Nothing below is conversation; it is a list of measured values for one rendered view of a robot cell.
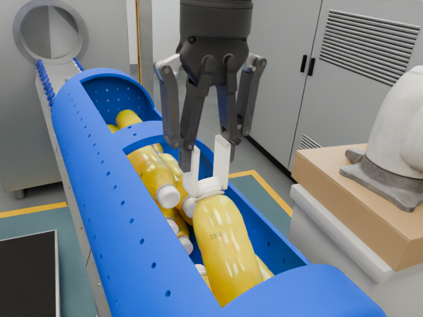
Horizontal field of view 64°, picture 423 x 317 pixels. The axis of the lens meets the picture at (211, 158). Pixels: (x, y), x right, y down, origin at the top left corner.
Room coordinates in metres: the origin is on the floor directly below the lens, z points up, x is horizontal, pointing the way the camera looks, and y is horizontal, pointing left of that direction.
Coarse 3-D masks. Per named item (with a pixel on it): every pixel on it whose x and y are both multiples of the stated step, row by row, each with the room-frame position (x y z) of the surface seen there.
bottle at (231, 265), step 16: (208, 192) 0.36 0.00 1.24; (224, 192) 0.37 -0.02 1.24; (208, 208) 0.34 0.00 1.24; (224, 208) 0.34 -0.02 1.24; (208, 224) 0.32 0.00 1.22; (224, 224) 0.32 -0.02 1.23; (240, 224) 0.33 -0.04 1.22; (208, 240) 0.31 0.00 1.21; (224, 240) 0.31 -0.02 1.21; (240, 240) 0.31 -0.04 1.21; (208, 256) 0.30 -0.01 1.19; (224, 256) 0.29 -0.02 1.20; (240, 256) 0.30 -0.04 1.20; (208, 272) 0.29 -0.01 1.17; (224, 272) 0.28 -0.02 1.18; (240, 272) 0.28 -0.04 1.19; (256, 272) 0.29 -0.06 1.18; (224, 288) 0.27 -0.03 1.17; (240, 288) 0.27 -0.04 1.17; (224, 304) 0.26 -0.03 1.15
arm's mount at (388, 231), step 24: (360, 144) 0.90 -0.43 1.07; (312, 168) 0.74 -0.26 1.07; (336, 168) 0.73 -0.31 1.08; (312, 192) 0.72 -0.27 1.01; (336, 192) 0.66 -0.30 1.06; (360, 192) 0.63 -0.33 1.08; (336, 216) 0.64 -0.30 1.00; (360, 216) 0.58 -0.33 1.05; (384, 216) 0.54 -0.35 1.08; (408, 216) 0.55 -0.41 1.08; (384, 240) 0.52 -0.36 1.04; (408, 240) 0.48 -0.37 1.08; (408, 264) 0.49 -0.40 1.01
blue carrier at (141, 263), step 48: (96, 96) 0.92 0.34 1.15; (144, 96) 0.99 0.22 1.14; (96, 144) 0.55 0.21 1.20; (144, 144) 0.52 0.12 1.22; (96, 192) 0.44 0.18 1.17; (144, 192) 0.38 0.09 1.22; (96, 240) 0.37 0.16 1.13; (144, 240) 0.31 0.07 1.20; (192, 240) 0.55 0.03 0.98; (288, 240) 0.41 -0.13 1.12; (144, 288) 0.25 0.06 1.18; (192, 288) 0.23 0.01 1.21; (288, 288) 0.22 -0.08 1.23; (336, 288) 0.23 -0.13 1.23
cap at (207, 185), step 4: (204, 180) 0.37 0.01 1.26; (208, 180) 0.37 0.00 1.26; (212, 180) 0.37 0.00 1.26; (216, 180) 0.37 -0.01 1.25; (200, 184) 0.36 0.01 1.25; (204, 184) 0.36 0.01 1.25; (208, 184) 0.36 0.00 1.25; (212, 184) 0.36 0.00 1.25; (216, 184) 0.37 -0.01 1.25; (220, 184) 0.38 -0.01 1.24; (200, 188) 0.36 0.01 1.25; (204, 188) 0.36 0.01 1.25; (208, 188) 0.36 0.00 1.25; (212, 188) 0.36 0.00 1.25; (216, 188) 0.36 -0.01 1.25; (220, 188) 0.37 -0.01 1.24; (200, 192) 0.36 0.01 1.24; (204, 192) 0.36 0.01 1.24; (196, 196) 0.36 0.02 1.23
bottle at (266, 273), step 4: (256, 256) 0.37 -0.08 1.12; (260, 260) 0.37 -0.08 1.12; (260, 264) 0.35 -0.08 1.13; (264, 264) 0.36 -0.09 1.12; (260, 268) 0.35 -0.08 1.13; (264, 268) 0.35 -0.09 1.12; (264, 272) 0.34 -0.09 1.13; (268, 272) 0.34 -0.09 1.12; (272, 272) 0.35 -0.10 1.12; (264, 276) 0.33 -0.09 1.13; (268, 276) 0.33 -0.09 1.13; (272, 276) 0.34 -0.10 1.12; (264, 280) 0.32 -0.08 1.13
